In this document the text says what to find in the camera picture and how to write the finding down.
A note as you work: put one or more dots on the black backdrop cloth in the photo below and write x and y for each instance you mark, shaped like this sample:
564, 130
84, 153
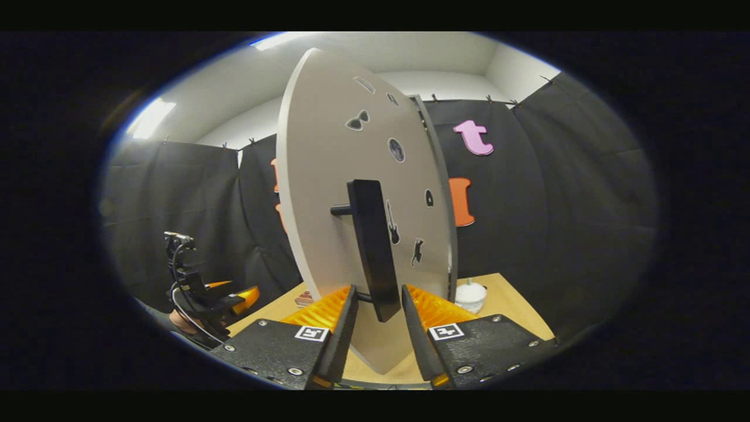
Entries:
556, 205

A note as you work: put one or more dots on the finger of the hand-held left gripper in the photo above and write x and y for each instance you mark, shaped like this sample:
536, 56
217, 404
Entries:
220, 284
247, 299

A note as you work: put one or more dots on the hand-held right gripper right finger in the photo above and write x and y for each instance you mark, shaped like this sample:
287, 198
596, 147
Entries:
419, 346

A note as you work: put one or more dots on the ceiling light panel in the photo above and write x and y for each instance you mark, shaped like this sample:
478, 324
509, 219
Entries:
151, 118

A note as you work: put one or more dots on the small white container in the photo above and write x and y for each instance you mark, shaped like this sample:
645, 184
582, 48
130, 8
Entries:
470, 299

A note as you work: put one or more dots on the grey cabinet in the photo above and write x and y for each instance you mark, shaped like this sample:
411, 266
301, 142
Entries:
453, 264

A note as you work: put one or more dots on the beige cabinet door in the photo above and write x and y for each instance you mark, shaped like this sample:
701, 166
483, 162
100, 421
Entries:
328, 164

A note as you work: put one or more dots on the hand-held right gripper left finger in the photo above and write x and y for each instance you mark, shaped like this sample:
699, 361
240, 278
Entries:
343, 340

